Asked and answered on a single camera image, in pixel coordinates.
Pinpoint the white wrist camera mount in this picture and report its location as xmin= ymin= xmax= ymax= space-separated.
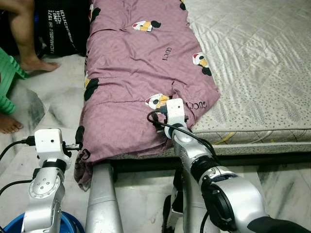
xmin=34 ymin=128 xmax=66 ymax=164
xmin=165 ymin=98 xmax=188 ymax=128

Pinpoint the white quilted mattress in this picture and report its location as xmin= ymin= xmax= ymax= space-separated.
xmin=182 ymin=0 xmax=311 ymax=159

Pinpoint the silver left robot leg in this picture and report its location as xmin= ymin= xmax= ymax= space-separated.
xmin=85 ymin=163 xmax=124 ymax=233

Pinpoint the silver robot leg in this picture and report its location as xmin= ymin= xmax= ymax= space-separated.
xmin=85 ymin=163 xmax=124 ymax=233
xmin=162 ymin=167 xmax=220 ymax=233

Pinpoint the person's bare leg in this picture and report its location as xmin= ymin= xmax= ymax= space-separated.
xmin=0 ymin=114 xmax=24 ymax=135
xmin=0 ymin=0 xmax=62 ymax=73

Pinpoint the silver right robot leg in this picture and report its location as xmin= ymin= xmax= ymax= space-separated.
xmin=162 ymin=167 xmax=220 ymax=233

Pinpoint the black bag white lettering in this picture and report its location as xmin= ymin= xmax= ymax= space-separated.
xmin=34 ymin=0 xmax=93 ymax=57

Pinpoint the pink cartoon print blanket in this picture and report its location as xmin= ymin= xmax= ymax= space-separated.
xmin=74 ymin=0 xmax=221 ymax=191

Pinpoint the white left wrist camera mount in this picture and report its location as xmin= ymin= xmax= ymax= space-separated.
xmin=34 ymin=128 xmax=66 ymax=164

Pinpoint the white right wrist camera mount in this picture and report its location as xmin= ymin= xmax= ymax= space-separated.
xmin=165 ymin=98 xmax=188 ymax=128

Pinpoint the green plastic stool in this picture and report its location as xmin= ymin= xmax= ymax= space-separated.
xmin=0 ymin=47 xmax=28 ymax=116

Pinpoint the blue plastic bucket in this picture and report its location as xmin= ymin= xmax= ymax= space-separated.
xmin=2 ymin=211 xmax=86 ymax=233

